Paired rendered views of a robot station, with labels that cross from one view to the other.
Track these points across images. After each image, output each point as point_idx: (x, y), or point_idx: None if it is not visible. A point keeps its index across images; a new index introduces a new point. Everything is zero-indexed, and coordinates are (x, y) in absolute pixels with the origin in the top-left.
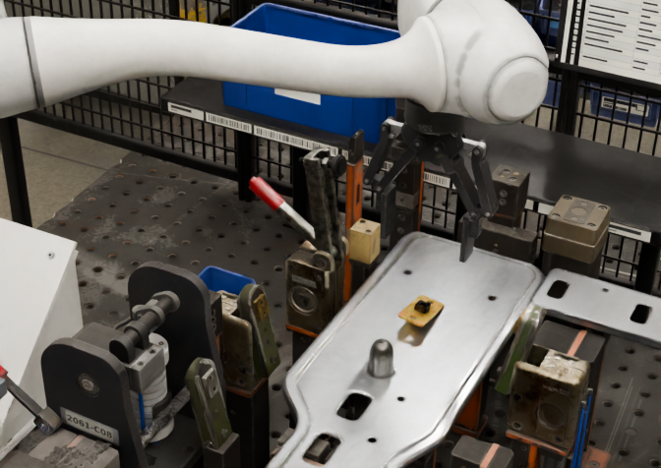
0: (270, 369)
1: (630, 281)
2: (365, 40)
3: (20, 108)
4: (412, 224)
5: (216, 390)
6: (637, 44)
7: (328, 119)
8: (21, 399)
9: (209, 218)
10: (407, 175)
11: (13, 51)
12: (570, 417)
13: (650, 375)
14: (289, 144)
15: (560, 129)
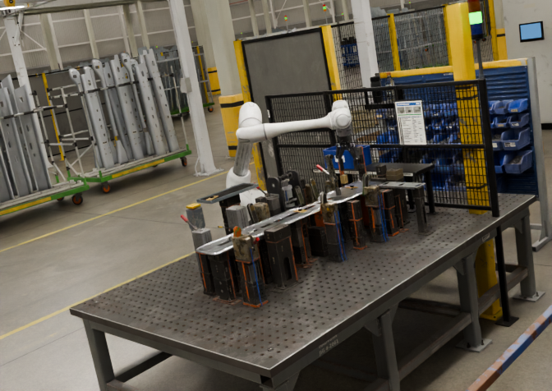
0: (316, 197)
1: None
2: None
3: (262, 138)
4: None
5: (300, 192)
6: (414, 135)
7: (347, 165)
8: (262, 191)
9: None
10: (361, 172)
11: (260, 127)
12: (374, 196)
13: (430, 219)
14: (338, 172)
15: (404, 162)
